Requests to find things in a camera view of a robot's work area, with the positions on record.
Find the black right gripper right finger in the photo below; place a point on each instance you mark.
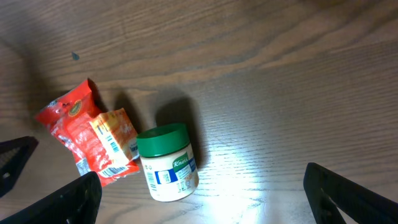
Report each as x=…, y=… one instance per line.
x=329, y=194

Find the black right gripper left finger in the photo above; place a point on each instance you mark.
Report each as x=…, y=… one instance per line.
x=76, y=202

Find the small orange white box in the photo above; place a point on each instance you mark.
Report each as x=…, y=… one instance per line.
x=117, y=135

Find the red snack bag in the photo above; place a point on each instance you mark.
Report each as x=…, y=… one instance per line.
x=68, y=119

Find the grey plastic laundry basket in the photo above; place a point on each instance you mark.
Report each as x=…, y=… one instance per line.
x=14, y=155

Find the green lid seasoning jar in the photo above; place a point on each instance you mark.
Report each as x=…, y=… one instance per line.
x=168, y=162

